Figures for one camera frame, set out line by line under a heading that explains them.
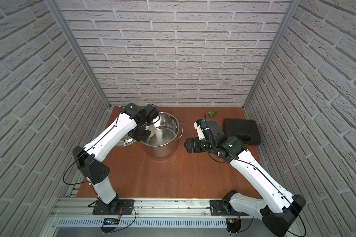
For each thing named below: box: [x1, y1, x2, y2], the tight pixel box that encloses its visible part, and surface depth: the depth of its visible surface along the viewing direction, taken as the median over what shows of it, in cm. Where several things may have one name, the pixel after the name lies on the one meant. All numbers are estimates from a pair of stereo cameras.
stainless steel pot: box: [141, 112, 184, 158], surface depth 95 cm
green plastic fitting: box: [208, 108, 219, 119], surface depth 116 cm
